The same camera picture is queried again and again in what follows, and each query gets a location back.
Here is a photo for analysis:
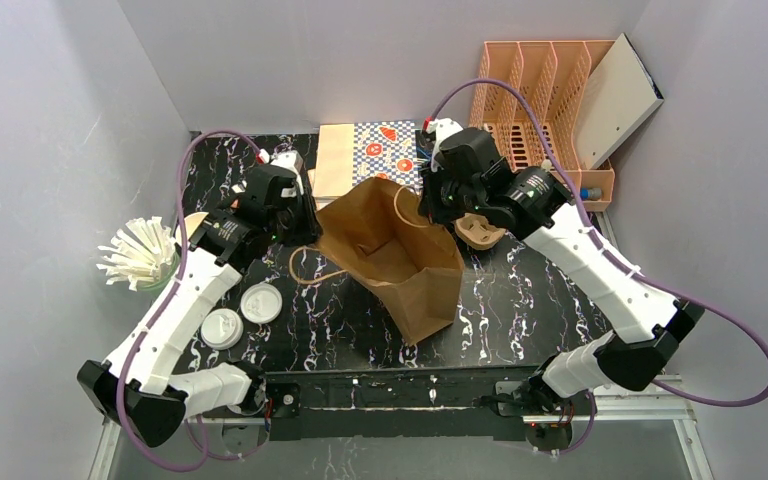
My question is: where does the brown paper bag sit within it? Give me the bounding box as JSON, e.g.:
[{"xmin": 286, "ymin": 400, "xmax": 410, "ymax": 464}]
[{"xmin": 312, "ymin": 177, "xmax": 464, "ymax": 345}]

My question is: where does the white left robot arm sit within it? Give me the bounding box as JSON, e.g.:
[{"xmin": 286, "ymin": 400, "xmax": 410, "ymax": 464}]
[{"xmin": 77, "ymin": 150, "xmax": 322, "ymax": 447}]

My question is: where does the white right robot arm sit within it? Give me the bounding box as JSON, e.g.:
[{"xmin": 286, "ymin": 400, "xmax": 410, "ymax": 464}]
[{"xmin": 419, "ymin": 119, "xmax": 699, "ymax": 400}]

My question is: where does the white lid on table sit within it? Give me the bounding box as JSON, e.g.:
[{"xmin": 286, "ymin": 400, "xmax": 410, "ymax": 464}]
[{"xmin": 240, "ymin": 282, "xmax": 283, "ymax": 325}]

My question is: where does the white folder board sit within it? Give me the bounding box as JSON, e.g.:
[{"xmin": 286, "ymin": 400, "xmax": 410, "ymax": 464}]
[{"xmin": 573, "ymin": 34, "xmax": 664, "ymax": 170}]

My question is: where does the green cup of stirrers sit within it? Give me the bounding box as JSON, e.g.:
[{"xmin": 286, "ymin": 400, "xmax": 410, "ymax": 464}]
[{"xmin": 96, "ymin": 216, "xmax": 180, "ymax": 292}]

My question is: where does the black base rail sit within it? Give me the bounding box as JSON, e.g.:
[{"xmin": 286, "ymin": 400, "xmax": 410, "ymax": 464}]
[{"xmin": 245, "ymin": 368, "xmax": 584, "ymax": 428}]

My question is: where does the orange file organizer rack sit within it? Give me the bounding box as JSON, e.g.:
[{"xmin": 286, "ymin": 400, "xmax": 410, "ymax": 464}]
[{"xmin": 469, "ymin": 40, "xmax": 615, "ymax": 212}]

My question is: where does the checkered paper sheet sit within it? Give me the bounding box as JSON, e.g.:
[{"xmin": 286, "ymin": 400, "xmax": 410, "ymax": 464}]
[{"xmin": 352, "ymin": 120, "xmax": 420, "ymax": 186}]

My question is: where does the cardboard cup carrier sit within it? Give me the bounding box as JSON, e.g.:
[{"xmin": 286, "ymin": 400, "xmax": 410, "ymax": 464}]
[{"xmin": 455, "ymin": 213, "xmax": 507, "ymax": 251}]

